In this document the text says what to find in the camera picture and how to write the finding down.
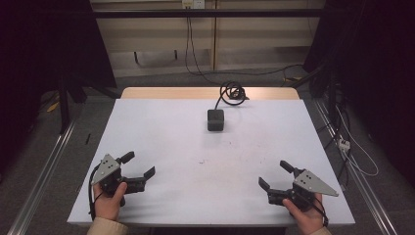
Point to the person's right hand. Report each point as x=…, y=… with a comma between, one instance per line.
x=306, y=217

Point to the black horizontal metal bar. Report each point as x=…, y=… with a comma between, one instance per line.
x=208, y=13

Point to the black metal stand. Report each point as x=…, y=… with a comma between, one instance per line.
x=63, y=101

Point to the black power adapter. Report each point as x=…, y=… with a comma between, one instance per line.
x=215, y=120

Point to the white wall socket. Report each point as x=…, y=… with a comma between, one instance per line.
x=193, y=3

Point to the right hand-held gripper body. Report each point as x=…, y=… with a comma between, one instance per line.
x=301, y=191

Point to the black curtain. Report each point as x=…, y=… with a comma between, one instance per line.
x=372, y=49
x=49, y=45

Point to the small black floor piece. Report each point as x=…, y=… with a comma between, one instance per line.
x=87, y=138

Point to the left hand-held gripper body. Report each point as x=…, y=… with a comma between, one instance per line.
x=109, y=176

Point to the aluminium floor rail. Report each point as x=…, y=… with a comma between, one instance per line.
x=39, y=182
x=362, y=182

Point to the yellow floor tape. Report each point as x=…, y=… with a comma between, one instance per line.
x=52, y=106

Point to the white power strip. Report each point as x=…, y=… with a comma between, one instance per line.
x=344, y=144

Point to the person's left hand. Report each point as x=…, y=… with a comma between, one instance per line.
x=109, y=202

